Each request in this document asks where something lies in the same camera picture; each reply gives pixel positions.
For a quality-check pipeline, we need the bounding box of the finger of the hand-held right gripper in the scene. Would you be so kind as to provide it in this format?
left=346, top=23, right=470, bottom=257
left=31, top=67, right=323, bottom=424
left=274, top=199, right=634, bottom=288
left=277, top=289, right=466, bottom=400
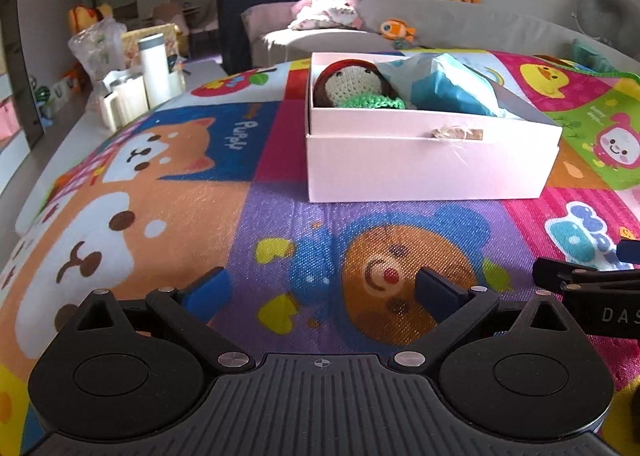
left=616, top=238, right=640, bottom=267
left=532, top=258, right=640, bottom=293

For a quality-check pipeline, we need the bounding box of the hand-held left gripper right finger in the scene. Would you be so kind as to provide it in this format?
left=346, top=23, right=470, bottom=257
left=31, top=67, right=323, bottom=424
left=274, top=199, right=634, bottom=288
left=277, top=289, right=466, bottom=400
left=392, top=267, right=571, bottom=373

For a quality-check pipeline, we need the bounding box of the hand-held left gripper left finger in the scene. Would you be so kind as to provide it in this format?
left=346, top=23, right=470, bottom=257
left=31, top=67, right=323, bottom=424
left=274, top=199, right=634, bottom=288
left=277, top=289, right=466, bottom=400
left=75, top=266, right=256, bottom=373

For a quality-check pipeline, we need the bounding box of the pink cardboard box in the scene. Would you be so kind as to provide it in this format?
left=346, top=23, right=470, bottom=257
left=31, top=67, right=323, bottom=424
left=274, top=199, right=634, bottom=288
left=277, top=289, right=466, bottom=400
left=305, top=52, right=563, bottom=204

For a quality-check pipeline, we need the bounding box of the blue tissue packet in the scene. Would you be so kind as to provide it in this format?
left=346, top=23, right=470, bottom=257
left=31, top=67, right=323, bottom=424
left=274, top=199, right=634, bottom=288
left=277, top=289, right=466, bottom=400
left=377, top=53, right=526, bottom=119

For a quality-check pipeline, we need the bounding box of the crochet doll with red hat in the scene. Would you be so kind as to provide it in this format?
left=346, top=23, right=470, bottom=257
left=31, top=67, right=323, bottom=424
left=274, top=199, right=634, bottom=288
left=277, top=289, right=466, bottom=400
left=312, top=60, right=406, bottom=110

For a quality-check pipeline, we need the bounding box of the colourful cartoon play mat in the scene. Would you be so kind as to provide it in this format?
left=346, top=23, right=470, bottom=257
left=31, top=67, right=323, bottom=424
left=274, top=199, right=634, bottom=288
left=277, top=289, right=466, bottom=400
left=0, top=50, right=640, bottom=456

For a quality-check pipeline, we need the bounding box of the teal cloth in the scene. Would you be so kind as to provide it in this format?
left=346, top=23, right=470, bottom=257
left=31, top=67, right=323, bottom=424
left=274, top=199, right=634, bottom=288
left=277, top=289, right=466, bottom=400
left=572, top=39, right=618, bottom=74

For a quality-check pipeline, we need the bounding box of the white thermos bottle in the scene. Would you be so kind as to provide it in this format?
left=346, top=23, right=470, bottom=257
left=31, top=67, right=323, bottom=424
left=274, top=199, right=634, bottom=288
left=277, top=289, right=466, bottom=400
left=138, top=34, right=172, bottom=109

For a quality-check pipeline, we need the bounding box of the grey neck pillow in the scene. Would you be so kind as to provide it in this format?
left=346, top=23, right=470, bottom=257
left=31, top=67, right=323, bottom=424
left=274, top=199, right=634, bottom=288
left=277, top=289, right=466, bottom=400
left=572, top=0, right=640, bottom=44

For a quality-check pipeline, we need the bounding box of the wicker basket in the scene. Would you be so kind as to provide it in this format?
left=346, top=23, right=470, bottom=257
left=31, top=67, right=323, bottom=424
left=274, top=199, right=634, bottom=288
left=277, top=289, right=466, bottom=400
left=121, top=23, right=181, bottom=69

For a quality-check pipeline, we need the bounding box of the orange clownfish plush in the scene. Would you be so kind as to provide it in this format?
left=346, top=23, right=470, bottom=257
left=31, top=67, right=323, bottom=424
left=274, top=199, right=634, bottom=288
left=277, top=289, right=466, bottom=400
left=378, top=18, right=417, bottom=41

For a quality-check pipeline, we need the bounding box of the clear plastic bag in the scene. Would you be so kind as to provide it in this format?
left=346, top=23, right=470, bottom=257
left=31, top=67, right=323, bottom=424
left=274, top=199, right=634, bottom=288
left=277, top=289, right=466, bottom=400
left=68, top=18, right=128, bottom=81

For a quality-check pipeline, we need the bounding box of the black tank cabinet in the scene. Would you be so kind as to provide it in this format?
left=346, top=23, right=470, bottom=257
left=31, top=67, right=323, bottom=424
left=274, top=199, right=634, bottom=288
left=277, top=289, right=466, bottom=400
left=216, top=0, right=331, bottom=75

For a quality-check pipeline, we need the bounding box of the beige sofa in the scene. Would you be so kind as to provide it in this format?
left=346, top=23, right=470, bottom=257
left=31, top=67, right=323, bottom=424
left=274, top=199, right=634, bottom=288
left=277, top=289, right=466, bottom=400
left=241, top=0, right=640, bottom=81

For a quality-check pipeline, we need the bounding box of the pink dining chair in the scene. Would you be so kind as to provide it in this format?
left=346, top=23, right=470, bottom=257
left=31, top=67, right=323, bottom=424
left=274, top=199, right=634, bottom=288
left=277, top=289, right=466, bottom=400
left=152, top=3, right=191, bottom=34

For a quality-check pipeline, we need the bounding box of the pink blanket heap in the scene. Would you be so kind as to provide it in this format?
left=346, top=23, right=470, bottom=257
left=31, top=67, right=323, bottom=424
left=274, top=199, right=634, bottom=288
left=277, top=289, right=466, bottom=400
left=288, top=0, right=363, bottom=31

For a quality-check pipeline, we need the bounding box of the yellow bear plush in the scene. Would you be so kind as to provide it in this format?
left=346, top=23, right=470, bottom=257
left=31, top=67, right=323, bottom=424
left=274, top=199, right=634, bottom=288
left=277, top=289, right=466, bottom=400
left=68, top=4, right=113, bottom=34

